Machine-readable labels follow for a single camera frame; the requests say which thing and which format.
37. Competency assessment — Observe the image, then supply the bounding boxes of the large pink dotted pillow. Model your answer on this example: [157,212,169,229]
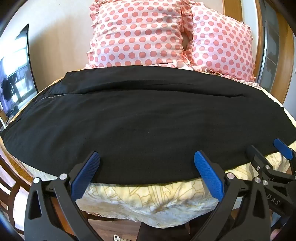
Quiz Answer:
[84,0,194,70]

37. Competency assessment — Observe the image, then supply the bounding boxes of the wooden bed frame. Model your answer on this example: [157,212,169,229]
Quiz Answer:
[0,139,34,232]

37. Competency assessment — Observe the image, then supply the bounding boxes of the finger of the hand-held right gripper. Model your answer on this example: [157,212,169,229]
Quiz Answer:
[273,138,296,163]
[245,145,278,178]

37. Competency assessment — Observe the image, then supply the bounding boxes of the yellow patterned bed sheet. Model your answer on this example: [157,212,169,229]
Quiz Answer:
[28,81,296,230]

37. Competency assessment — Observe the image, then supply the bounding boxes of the small pink dotted pillow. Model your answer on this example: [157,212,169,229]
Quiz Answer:
[183,0,258,83]

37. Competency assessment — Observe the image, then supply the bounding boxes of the grey glass door panel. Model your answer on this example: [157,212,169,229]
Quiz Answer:
[257,0,282,82]

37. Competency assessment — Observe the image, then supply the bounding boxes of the black pants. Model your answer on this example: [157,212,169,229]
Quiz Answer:
[0,65,296,186]

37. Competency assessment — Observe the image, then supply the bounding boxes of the wooden door frame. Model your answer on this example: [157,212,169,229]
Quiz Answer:
[254,0,296,105]

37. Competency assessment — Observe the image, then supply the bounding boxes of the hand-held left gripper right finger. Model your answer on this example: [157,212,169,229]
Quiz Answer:
[193,150,271,241]

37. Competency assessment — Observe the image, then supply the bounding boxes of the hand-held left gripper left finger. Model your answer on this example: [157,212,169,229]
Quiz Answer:
[24,151,102,241]

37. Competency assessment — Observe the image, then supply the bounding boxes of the black television screen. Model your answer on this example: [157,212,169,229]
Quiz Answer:
[0,23,39,122]

